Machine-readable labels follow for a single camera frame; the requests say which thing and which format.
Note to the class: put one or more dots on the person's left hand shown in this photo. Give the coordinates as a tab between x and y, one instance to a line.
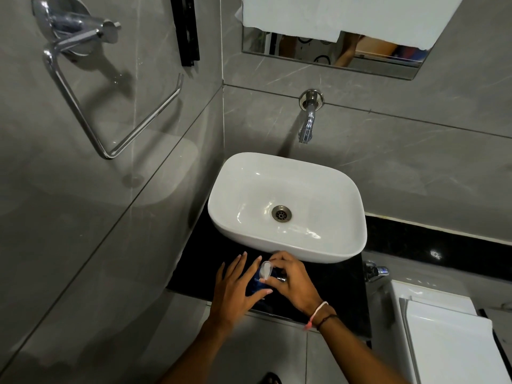
230	297

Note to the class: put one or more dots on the person's right hand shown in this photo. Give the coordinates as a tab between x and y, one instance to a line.
298	285

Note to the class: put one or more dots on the person's right thumb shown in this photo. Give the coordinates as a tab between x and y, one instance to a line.
270	280

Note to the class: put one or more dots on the person's left middle finger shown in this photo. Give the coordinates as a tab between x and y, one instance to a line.
240	263

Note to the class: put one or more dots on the person's left little finger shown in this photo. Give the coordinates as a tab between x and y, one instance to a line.
220	273

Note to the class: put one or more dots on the person's left thumb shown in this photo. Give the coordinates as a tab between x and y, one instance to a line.
260	295

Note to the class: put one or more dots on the blue bottle with white cap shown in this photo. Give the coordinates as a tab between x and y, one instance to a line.
256	285

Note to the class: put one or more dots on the person's right forearm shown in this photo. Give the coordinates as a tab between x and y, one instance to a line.
356	355

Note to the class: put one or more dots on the person's left forearm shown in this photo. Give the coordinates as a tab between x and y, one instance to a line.
196	355

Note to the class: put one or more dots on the metal sink drain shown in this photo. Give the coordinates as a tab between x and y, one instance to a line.
281	213

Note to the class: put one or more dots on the black sandal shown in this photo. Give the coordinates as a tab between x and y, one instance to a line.
272	378

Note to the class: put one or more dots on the white ceramic sink basin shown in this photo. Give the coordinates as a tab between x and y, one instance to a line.
320	203

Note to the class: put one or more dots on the chrome angle valve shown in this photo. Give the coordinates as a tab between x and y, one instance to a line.
375	271

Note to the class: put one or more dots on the white toilet cistern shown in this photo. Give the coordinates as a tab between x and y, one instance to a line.
444	339

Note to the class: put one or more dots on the white paper sheet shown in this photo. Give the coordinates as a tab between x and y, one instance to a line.
352	15

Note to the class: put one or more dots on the chrome wall faucet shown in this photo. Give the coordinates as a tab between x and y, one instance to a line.
308	115

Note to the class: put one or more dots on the black wall frame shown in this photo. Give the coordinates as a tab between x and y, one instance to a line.
186	29

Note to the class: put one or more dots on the wall mirror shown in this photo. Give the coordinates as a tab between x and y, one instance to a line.
376	57

